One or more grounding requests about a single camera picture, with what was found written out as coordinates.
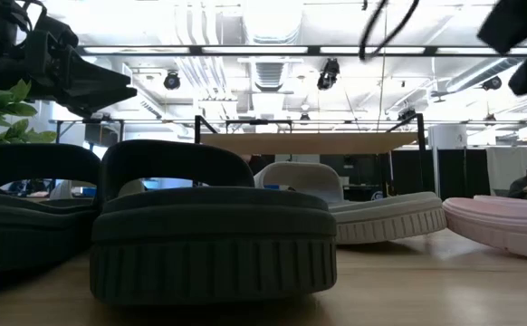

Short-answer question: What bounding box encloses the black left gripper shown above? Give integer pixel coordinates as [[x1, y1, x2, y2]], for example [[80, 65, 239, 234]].
[[0, 17, 139, 119]]

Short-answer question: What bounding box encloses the pink slide sandal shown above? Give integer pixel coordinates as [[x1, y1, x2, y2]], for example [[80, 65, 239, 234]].
[[441, 164, 527, 264]]

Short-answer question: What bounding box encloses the black slide sandal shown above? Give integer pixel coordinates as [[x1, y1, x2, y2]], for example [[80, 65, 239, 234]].
[[0, 143, 104, 277], [88, 139, 338, 306]]

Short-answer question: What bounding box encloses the background work table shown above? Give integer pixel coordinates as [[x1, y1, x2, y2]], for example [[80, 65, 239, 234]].
[[48, 118, 127, 147]]

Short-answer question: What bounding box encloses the black ceiling spotlight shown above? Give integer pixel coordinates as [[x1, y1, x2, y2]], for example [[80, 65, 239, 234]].
[[316, 57, 341, 91], [481, 75, 503, 92], [163, 70, 182, 91]]

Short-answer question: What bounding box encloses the white room partition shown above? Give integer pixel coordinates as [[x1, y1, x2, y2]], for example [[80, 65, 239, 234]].
[[485, 145, 527, 197]]

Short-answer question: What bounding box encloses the green artificial plant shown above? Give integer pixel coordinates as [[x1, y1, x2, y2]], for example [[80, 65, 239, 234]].
[[0, 79, 59, 146]]

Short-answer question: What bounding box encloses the black overhead beam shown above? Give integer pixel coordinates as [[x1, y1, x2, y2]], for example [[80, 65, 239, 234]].
[[75, 43, 527, 58]]

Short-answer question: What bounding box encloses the person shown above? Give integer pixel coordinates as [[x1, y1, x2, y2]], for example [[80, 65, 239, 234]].
[[244, 153, 276, 177], [507, 163, 527, 201]]

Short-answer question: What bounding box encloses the black room partition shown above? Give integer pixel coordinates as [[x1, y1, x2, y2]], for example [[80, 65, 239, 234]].
[[389, 148, 492, 201]]

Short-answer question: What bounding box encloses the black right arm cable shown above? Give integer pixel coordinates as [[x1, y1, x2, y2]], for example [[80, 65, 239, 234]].
[[358, 0, 421, 62]]

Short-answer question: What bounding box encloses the wooden shelf with black frame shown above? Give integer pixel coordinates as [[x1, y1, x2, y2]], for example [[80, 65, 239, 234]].
[[194, 112, 427, 201]]

